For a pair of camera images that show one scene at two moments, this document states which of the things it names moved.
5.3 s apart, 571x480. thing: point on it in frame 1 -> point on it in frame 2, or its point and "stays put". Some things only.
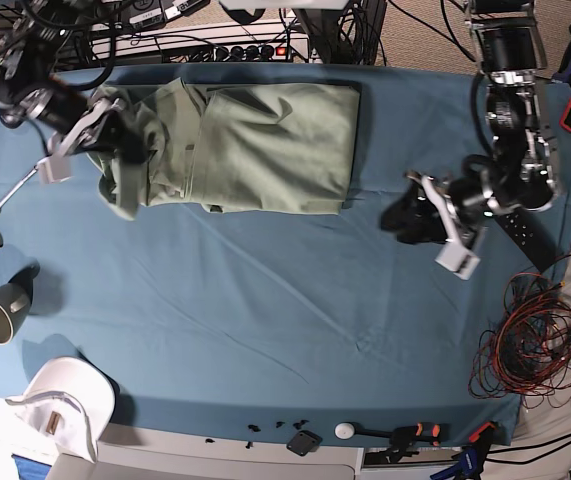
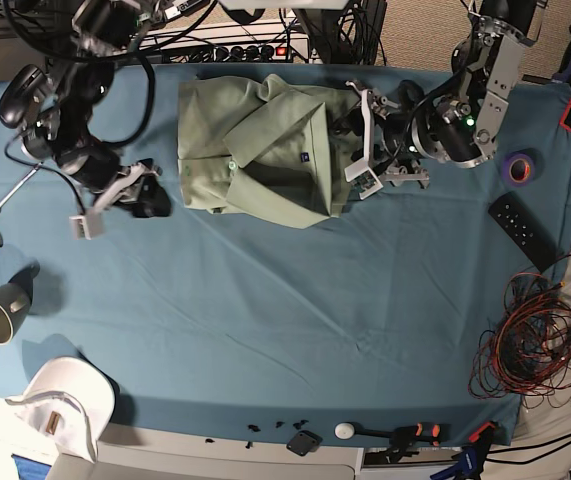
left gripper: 461,202 -> 376,168
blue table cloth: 298,325 stays put
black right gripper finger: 122,139 -> 154,200
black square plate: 304,442 stays put
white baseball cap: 72,400 stays put
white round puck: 344,430 stays put
